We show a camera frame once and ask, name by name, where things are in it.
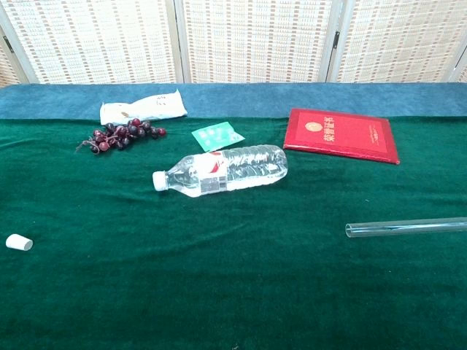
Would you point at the clear plastic water bottle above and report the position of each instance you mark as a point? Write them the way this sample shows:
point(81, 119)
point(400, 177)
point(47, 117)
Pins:
point(237, 167)

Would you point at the white rubber stopper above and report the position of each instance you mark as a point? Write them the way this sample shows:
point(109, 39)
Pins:
point(19, 242)

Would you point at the dark red grape bunch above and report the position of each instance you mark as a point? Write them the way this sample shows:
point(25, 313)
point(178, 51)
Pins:
point(127, 131)

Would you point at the green foil sachet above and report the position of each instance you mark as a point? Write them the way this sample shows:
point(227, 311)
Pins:
point(215, 135)

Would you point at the red certificate book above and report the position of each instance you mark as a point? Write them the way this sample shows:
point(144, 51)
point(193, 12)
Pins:
point(339, 135)

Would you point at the clear glass tube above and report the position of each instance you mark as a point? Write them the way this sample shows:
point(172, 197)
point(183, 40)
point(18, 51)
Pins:
point(401, 228)

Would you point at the white snack bag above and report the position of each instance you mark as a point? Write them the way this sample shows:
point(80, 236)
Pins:
point(153, 105)

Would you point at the green velvet cloth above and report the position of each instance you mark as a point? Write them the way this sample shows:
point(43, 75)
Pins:
point(219, 273)

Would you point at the black screen hinge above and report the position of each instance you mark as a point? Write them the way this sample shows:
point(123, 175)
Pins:
point(336, 38)
point(7, 44)

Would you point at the woven folding screen panel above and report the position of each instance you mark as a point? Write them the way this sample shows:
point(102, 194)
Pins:
point(6, 69)
point(397, 40)
point(95, 40)
point(255, 40)

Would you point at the blue table cover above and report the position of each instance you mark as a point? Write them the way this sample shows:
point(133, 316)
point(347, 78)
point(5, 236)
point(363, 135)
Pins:
point(237, 98)

